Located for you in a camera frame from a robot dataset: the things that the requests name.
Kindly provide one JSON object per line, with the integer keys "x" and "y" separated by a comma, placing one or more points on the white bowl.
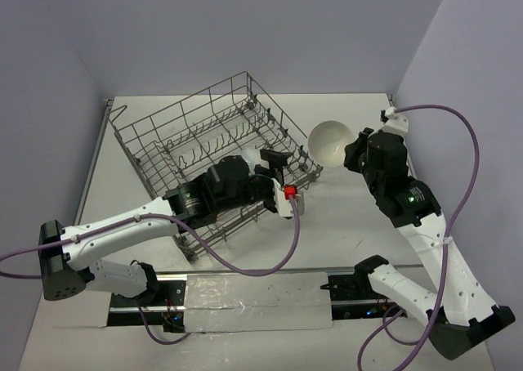
{"x": 252, "y": 157}

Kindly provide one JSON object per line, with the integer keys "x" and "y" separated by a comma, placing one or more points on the brown bottom bowl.
{"x": 327, "y": 141}

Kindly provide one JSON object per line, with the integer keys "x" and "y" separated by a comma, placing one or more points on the clear tape sheet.
{"x": 237, "y": 303}

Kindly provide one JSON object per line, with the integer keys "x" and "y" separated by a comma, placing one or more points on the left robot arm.
{"x": 72, "y": 258}

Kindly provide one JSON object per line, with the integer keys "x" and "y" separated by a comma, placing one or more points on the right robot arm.
{"x": 466, "y": 315}

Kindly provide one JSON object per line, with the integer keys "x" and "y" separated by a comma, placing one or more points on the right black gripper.
{"x": 353, "y": 148}

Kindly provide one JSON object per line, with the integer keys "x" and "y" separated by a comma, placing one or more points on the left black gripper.
{"x": 266, "y": 183}

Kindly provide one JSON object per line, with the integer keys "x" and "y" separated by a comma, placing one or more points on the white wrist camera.
{"x": 288, "y": 199}
{"x": 393, "y": 122}

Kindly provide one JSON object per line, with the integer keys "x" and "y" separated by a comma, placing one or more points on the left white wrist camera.
{"x": 288, "y": 199}

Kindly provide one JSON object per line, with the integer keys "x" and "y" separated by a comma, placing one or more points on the grey wire dish rack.
{"x": 172, "y": 139}

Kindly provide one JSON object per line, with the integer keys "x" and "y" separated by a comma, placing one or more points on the black mounting rail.
{"x": 349, "y": 301}

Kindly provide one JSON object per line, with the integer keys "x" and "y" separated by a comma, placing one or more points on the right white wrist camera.
{"x": 393, "y": 122}

